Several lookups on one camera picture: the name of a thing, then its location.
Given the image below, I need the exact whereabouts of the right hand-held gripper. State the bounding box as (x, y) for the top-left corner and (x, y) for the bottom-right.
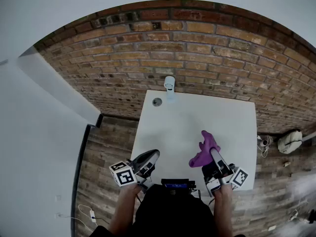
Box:
(202, 149), (249, 197)

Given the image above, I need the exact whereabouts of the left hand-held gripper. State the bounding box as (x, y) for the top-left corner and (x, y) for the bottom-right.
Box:
(110, 149), (161, 194)

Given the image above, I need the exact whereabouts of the purple cleaning cloth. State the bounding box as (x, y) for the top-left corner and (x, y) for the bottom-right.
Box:
(189, 130), (221, 168)

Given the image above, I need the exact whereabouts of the person's right forearm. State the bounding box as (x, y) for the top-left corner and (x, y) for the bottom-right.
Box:
(212, 184), (234, 236)

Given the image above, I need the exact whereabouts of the person's left forearm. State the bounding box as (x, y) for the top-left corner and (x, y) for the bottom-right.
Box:
(108, 184), (139, 234)

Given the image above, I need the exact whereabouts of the black chest device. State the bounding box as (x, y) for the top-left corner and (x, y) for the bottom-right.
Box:
(160, 178), (197, 190)

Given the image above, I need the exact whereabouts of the person's black shirt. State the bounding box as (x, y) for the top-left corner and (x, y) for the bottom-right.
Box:
(90, 183), (237, 237)

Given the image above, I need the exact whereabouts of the white backpack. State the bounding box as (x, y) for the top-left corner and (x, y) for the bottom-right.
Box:
(276, 129), (303, 155)

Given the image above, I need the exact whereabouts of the white table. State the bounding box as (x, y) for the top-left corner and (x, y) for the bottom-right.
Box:
(301, 133), (316, 143)

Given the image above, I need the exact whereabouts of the white coiled floor cable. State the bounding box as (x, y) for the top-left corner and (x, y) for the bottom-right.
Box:
(256, 134), (274, 158)

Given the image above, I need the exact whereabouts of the white charger cable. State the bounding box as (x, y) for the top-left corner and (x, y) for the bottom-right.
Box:
(58, 204), (98, 223)

